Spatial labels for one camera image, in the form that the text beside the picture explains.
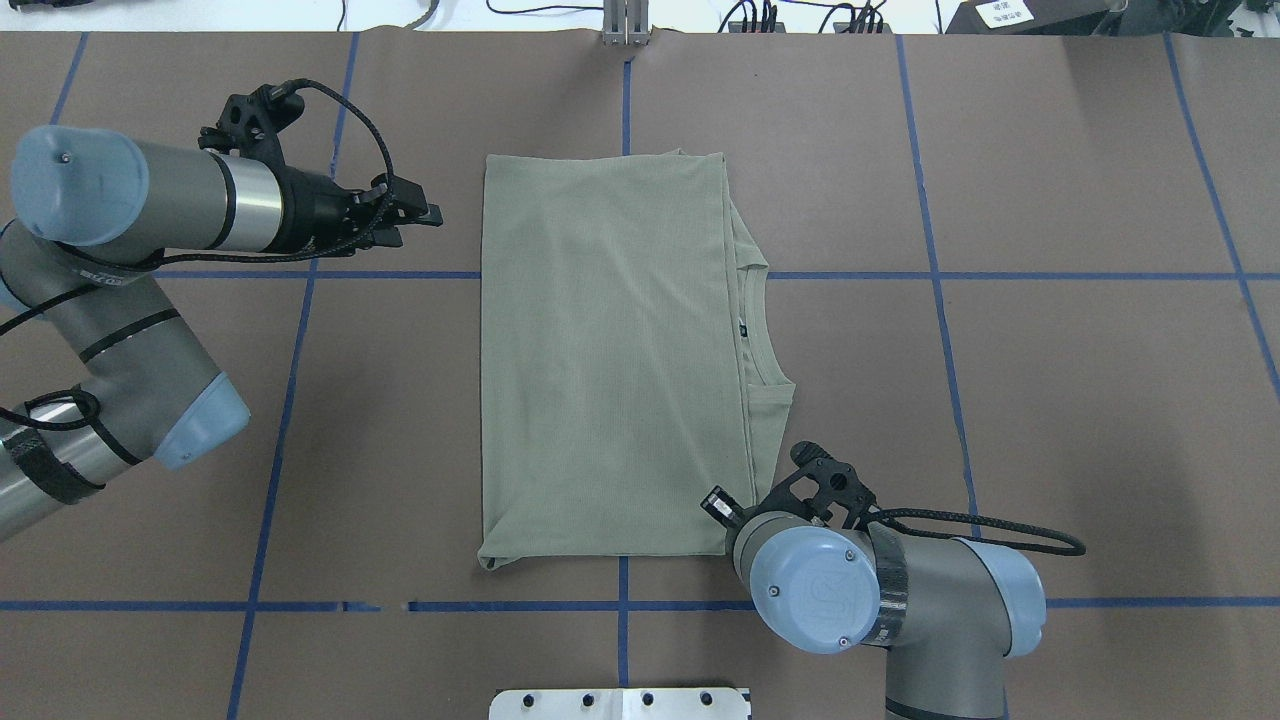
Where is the aluminium frame post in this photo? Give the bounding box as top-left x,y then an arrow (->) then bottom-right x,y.
602,0 -> 652,47

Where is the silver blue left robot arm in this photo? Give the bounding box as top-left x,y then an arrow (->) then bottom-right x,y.
3,120 -> 443,539

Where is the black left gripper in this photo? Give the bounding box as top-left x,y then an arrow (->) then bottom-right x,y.
276,167 -> 444,255

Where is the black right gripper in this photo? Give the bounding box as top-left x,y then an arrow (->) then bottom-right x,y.
700,486 -> 749,530

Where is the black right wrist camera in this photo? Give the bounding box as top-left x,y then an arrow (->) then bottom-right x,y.
762,441 -> 879,530

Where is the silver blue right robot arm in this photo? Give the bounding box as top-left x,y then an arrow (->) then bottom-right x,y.
701,487 -> 1047,719

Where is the olive green long-sleeve shirt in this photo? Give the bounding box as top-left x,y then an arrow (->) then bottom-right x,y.
477,150 -> 796,570

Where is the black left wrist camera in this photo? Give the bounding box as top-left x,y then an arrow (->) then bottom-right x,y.
197,83 -> 305,164

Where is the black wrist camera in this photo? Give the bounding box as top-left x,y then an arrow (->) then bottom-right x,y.
762,441 -> 879,530
197,83 -> 305,164

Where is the white central pedestal column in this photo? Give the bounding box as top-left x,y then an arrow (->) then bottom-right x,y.
488,687 -> 753,719

